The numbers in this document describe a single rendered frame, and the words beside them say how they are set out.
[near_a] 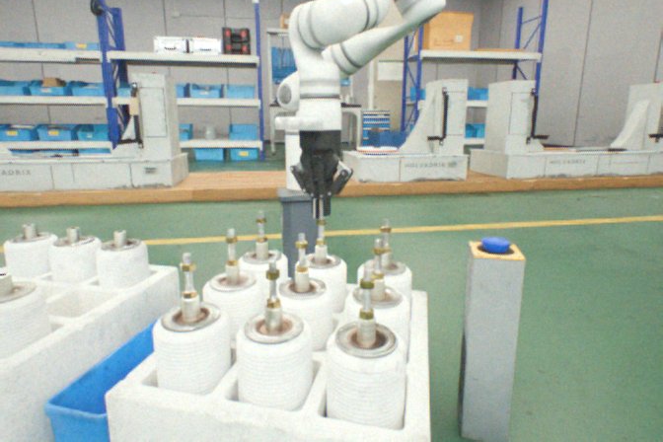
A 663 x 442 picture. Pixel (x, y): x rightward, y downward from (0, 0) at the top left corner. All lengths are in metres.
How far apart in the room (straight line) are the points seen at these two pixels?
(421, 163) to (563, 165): 1.14
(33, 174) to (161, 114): 0.83
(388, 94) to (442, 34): 1.62
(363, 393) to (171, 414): 0.23
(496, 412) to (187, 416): 0.46
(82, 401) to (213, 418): 0.30
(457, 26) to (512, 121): 3.05
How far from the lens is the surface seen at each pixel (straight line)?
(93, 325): 0.80
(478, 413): 0.75
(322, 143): 0.64
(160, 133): 2.75
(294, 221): 1.13
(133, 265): 0.90
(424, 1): 0.90
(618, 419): 0.92
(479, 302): 0.64
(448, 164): 2.92
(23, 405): 0.76
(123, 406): 0.59
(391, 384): 0.48
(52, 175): 2.93
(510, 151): 3.24
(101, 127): 6.16
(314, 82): 0.65
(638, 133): 4.10
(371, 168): 2.72
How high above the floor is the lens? 0.51
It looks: 11 degrees down
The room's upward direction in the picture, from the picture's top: straight up
